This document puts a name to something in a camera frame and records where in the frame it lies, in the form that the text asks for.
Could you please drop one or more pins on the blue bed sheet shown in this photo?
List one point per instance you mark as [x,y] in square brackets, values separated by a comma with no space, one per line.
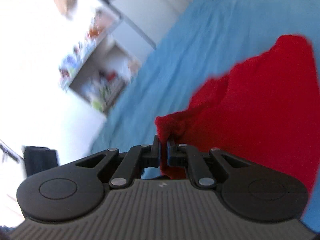
[210,38]

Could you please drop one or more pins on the white grey wardrobe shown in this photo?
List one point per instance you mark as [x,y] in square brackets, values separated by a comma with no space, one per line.
[144,23]

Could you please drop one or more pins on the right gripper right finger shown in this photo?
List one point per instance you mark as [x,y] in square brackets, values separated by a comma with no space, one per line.
[250,190]

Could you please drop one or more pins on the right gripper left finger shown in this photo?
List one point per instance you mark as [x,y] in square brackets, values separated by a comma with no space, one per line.
[70,191]

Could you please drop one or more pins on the white shelf unit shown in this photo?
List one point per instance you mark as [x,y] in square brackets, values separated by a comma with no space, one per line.
[98,68]

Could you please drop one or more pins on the dark blue bin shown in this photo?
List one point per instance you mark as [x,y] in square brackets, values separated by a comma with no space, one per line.
[38,159]

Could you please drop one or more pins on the red small garment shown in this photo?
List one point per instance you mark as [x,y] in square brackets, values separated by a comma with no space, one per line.
[265,110]

